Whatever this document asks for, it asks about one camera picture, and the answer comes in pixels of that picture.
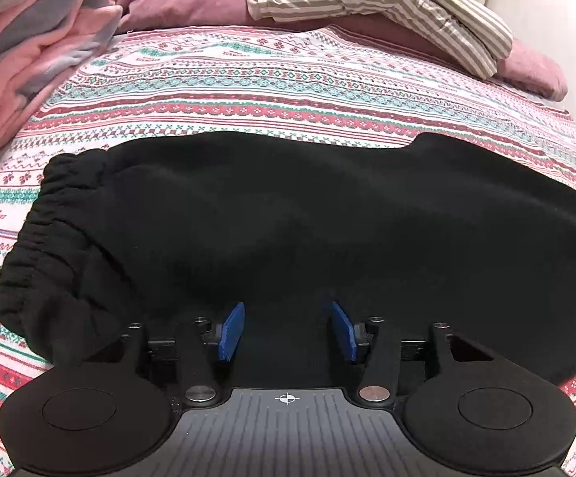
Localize pink and grey duvet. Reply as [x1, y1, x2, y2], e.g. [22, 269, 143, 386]
[0, 0, 125, 160]

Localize patterned bed sheet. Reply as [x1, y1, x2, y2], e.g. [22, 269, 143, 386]
[0, 24, 576, 477]

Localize black pants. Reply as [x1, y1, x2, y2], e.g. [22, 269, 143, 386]
[0, 126, 576, 389]

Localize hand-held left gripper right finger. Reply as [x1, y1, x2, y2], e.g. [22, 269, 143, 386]
[322, 299, 497, 403]

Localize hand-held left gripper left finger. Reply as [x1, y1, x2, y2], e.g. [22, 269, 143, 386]
[119, 301, 246, 405]

